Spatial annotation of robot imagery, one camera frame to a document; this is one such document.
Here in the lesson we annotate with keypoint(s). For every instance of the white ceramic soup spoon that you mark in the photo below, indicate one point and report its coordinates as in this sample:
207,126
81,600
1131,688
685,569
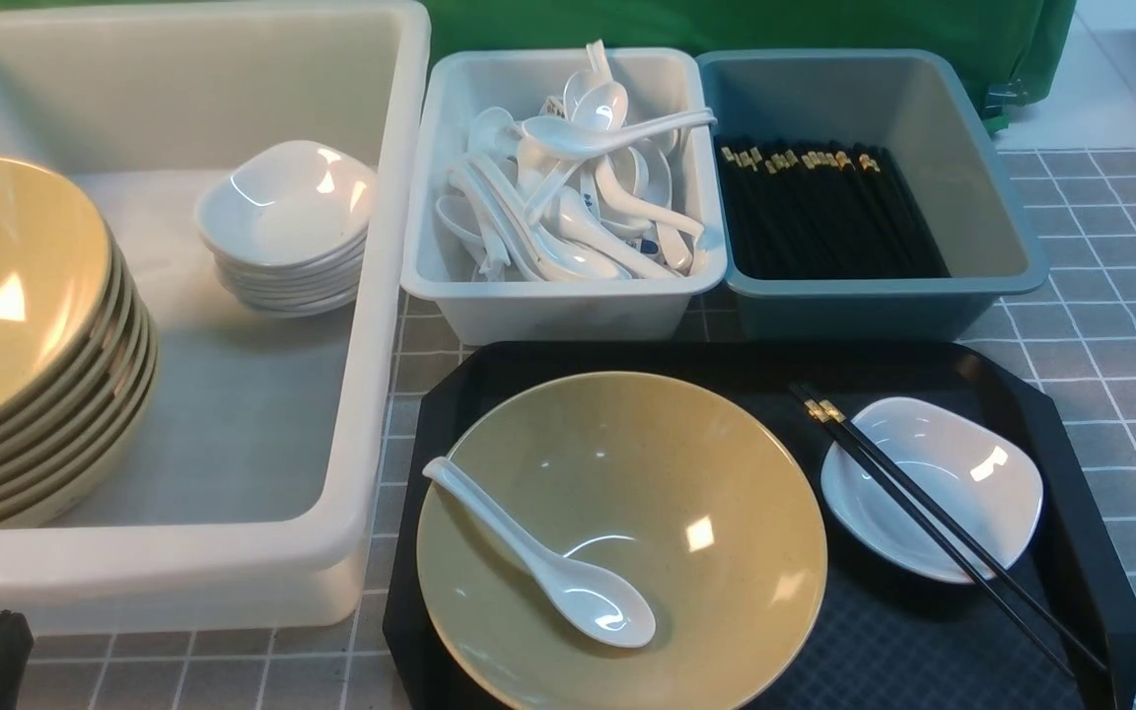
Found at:
600,604

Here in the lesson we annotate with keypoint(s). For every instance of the yellow noodle bowl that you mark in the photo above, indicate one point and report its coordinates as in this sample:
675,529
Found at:
672,487

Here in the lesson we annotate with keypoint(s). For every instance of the stack of yellow noodle bowls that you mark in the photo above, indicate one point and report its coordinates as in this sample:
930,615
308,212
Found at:
79,351

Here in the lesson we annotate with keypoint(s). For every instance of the large white plastic tub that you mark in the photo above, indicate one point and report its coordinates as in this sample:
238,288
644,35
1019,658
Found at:
246,493

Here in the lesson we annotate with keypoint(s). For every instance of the stack of white sauce dishes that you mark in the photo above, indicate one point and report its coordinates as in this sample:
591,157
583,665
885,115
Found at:
287,229

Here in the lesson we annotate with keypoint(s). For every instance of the pile of white spoons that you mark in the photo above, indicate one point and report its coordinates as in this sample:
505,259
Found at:
515,207

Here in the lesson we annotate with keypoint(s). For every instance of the white spoon atop pile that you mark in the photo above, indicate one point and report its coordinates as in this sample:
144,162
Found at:
576,142

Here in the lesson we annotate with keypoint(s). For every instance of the black serving tray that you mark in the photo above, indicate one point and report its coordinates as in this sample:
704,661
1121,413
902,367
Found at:
884,639

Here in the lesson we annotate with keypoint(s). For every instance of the white plastic spoon bin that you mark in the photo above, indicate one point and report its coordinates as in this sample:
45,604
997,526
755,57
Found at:
659,81

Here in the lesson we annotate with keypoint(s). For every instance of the teal plastic chopstick bin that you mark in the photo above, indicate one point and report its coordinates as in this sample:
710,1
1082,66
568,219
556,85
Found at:
912,103

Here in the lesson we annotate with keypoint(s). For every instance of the white sauce dish on tray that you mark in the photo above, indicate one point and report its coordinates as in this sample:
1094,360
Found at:
987,484

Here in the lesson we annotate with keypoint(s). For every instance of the grey checked tablecloth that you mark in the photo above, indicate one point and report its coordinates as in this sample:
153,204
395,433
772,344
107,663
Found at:
1074,338

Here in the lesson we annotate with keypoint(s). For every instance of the green cloth backdrop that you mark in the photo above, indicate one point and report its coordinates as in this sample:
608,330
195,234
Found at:
1006,53

